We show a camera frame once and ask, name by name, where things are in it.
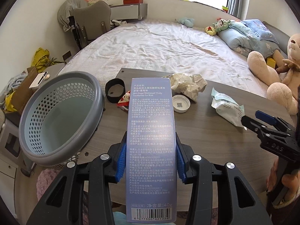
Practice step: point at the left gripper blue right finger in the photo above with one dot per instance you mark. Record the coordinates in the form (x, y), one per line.
(237, 201)

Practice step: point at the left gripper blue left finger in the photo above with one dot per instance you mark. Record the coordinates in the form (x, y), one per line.
(62, 202)

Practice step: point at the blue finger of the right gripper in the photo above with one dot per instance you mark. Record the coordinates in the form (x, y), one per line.
(270, 120)
(252, 125)

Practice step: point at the purple toothpaste box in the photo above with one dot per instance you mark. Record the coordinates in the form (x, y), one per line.
(151, 174)

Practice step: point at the grey perforated trash basket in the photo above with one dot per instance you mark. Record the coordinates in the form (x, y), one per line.
(60, 118)

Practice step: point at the right hand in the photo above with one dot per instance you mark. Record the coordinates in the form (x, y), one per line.
(288, 184)

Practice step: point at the light blue wipes packet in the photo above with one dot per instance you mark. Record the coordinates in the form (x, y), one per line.
(228, 108)

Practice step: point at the large beige teddy bear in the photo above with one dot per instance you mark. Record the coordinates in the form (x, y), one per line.
(283, 81)

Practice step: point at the yellow toy block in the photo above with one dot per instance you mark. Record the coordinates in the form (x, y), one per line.
(271, 62)

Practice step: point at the blue floral pillow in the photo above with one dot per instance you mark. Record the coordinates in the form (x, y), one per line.
(260, 30)

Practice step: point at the crumpled white tissue paper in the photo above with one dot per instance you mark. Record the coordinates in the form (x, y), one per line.
(188, 85)

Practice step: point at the grey headboard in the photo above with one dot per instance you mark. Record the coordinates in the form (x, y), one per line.
(281, 37)

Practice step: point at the white bottle cap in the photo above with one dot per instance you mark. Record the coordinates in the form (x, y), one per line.
(181, 104)

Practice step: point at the rolled light blue quilt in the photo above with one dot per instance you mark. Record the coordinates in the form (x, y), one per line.
(242, 40)

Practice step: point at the yellow red plush toy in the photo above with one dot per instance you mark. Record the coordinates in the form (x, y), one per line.
(210, 30)

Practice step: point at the green plush toy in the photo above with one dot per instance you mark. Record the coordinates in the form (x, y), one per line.
(222, 25)

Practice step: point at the bed with white sheet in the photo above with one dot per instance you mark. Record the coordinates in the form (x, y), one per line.
(165, 47)

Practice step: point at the brown cardboard box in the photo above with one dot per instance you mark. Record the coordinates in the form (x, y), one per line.
(18, 99)

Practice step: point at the small blue plush toy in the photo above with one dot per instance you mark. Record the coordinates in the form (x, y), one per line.
(188, 22)

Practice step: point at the red snack wrapper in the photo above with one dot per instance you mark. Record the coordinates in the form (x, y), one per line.
(123, 103)

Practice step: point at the white notepad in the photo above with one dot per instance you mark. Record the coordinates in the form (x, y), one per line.
(34, 84)

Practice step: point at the black pen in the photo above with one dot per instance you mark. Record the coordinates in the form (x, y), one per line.
(40, 77)

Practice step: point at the light blue blanket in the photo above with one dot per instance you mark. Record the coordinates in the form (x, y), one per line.
(11, 86)

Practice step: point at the grey plastic stool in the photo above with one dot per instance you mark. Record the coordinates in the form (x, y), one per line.
(55, 69)

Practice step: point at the yellow bag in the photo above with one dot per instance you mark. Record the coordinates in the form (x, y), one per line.
(41, 60)

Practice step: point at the grey bedside shelf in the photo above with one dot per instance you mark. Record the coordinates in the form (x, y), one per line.
(129, 12)

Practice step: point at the red box on shelf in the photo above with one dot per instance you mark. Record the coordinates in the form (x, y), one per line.
(131, 2)

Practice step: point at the grey high chair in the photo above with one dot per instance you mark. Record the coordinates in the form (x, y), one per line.
(93, 21)

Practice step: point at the grey cloth covered fan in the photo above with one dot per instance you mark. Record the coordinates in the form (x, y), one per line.
(66, 10)

